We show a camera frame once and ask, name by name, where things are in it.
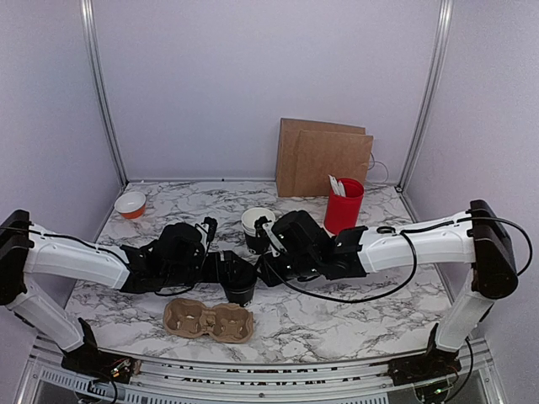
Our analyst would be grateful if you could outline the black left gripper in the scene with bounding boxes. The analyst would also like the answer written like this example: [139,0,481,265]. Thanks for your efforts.
[164,252,247,287]

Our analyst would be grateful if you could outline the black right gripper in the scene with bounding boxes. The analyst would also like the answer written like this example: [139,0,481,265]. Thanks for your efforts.
[253,255,321,292]

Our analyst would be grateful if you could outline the black plastic cup lid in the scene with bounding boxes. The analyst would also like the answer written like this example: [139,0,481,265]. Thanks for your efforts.
[221,269,257,284]

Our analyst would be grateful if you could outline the black paper coffee cup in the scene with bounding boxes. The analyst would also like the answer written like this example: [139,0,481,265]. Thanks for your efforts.
[221,281,256,307]

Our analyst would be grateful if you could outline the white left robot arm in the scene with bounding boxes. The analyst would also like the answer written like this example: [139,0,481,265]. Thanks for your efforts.
[1,210,257,375]

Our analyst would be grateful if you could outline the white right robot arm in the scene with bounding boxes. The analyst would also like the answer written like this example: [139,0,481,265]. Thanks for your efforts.
[255,199,519,377]

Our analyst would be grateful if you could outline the stacked black paper cups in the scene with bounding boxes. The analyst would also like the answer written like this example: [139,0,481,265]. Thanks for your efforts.
[241,207,275,255]

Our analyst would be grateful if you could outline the brown cardboard cup carrier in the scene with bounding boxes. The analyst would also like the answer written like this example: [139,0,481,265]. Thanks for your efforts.
[163,298,253,343]

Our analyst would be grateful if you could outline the red plastic cup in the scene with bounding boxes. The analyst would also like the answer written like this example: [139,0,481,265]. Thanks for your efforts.
[323,178,365,235]

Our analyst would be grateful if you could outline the white wrapped stirrers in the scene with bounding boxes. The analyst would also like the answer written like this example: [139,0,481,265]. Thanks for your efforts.
[328,175,346,197]

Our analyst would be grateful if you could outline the brown paper bag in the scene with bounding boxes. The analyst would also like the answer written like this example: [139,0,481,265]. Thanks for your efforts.
[276,118,374,198]

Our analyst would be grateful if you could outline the orange white bowl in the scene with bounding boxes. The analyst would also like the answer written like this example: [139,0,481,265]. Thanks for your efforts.
[114,191,147,220]

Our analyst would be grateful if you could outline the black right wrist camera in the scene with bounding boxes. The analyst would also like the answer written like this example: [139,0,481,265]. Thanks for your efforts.
[254,210,332,258]

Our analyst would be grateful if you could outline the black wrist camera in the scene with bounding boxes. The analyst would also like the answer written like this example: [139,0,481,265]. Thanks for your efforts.
[254,210,332,258]
[152,216,217,269]

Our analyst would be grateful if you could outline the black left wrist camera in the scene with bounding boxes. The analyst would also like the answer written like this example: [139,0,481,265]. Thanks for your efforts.
[152,216,217,269]

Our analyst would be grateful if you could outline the aluminium front rail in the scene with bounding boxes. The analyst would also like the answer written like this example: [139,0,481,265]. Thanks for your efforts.
[14,337,508,403]

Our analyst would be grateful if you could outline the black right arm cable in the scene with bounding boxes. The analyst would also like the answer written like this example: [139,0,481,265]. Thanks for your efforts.
[269,210,534,304]

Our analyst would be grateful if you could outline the white cable behind bag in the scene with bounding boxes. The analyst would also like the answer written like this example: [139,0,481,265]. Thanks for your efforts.
[368,151,391,184]

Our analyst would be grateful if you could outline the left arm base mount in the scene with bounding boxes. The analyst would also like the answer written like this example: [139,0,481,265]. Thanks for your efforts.
[61,349,138,384]

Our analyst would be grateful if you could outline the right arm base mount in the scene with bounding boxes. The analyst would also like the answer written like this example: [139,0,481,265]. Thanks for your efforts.
[387,350,462,386]

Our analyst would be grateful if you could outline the left aluminium frame post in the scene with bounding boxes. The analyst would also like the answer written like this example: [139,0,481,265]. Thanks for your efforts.
[80,0,129,189]

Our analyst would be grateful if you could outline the aluminium frame post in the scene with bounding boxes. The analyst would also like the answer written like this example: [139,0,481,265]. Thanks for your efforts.
[80,0,129,189]
[397,0,454,193]

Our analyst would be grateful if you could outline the right aluminium frame post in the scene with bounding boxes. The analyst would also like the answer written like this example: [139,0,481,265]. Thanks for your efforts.
[397,0,454,193]

